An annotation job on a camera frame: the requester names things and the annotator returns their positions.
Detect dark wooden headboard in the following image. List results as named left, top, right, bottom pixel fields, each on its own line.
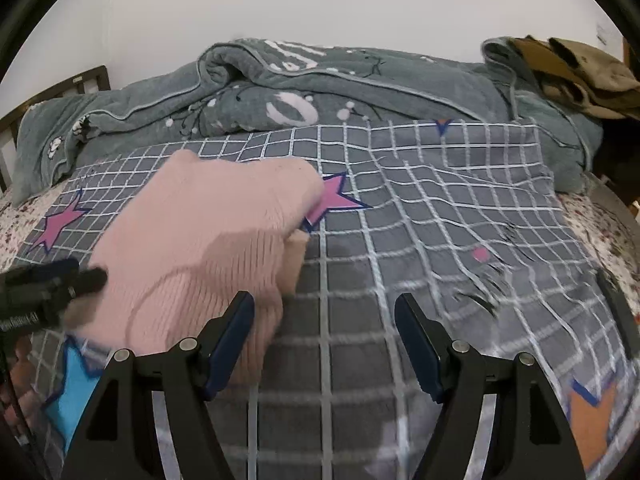
left=0, top=65, right=111, bottom=191

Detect person's left hand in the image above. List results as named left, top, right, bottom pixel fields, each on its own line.
left=0, top=335, right=43, bottom=417

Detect pink knitted sweater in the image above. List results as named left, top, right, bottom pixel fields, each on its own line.
left=67, top=150, right=326, bottom=386

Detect grey checked star blanket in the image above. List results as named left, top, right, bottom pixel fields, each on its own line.
left=12, top=119, right=631, bottom=480

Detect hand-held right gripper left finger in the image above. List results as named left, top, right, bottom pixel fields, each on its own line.
left=60, top=291, right=257, bottom=480

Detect brown crumpled clothes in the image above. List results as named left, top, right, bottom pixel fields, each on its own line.
left=510, top=35, right=640, bottom=121

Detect grey-green paw print pillow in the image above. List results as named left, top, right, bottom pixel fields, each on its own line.
left=12, top=95, right=108, bottom=206

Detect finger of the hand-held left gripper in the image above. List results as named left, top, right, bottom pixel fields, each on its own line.
left=67, top=266, right=109, bottom=297

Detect grey-green printed quilt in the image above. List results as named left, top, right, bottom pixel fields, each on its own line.
left=75, top=37, right=606, bottom=196

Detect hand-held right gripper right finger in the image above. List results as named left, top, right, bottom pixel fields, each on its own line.
left=394, top=292, right=587, bottom=480

